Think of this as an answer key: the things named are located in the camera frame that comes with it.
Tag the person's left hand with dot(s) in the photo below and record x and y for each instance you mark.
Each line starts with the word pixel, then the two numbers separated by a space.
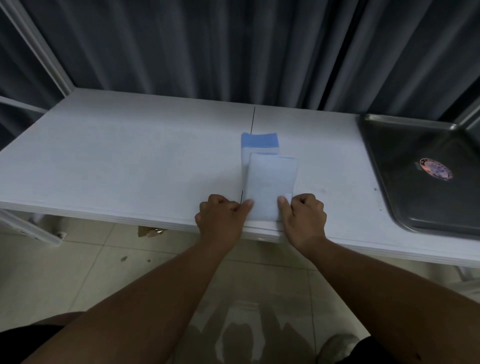
pixel 219 225

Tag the person's right hand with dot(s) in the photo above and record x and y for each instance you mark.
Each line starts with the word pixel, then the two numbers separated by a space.
pixel 307 225

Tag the person's right thumb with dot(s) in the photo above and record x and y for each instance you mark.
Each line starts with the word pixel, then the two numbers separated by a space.
pixel 285 210

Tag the person's left thumb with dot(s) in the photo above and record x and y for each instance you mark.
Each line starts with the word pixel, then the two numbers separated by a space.
pixel 243 210

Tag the light blue towel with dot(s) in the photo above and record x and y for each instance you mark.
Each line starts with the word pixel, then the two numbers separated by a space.
pixel 268 180

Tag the person's right forearm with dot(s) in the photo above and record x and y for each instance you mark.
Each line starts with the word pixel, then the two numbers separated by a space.
pixel 382 303

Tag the person's left forearm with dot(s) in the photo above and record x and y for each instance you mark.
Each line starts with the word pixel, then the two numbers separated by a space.
pixel 142 311

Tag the stainless steel tray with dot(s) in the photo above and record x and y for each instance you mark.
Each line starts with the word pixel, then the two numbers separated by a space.
pixel 420 202

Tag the grey shoe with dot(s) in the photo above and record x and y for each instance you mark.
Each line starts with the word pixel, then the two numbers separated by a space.
pixel 337 348

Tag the round red sticker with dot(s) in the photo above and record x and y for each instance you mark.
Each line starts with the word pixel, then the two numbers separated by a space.
pixel 435 169

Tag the grey curtain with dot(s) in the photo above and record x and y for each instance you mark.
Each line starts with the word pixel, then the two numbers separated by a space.
pixel 232 45

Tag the person's left leg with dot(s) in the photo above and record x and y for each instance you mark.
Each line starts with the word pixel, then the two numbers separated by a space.
pixel 62 318

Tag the black shorts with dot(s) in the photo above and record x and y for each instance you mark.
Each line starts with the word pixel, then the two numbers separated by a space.
pixel 26 345

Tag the white table leg bracket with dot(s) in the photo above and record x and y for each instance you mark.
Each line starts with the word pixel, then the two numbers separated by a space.
pixel 30 228

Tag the white metal frame post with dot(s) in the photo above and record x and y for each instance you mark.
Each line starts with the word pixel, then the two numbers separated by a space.
pixel 35 45

